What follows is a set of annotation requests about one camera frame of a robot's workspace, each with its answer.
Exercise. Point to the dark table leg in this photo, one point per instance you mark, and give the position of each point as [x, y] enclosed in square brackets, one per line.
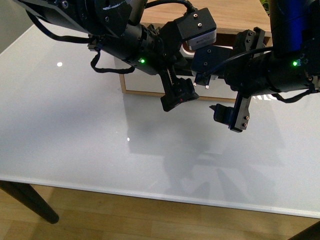
[29, 197]

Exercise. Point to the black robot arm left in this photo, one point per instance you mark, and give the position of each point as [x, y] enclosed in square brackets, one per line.
[181, 52]

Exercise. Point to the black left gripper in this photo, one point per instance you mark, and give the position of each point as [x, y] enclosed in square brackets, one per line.
[162, 57]

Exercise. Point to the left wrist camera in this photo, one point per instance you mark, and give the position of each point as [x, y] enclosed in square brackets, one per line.
[197, 25]

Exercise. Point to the wooden drawer cabinet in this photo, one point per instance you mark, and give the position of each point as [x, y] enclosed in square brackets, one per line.
[231, 18]

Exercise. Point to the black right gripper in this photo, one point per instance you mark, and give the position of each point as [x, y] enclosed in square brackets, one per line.
[248, 77]

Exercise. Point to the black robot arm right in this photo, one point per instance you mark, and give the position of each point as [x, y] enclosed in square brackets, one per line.
[290, 71]

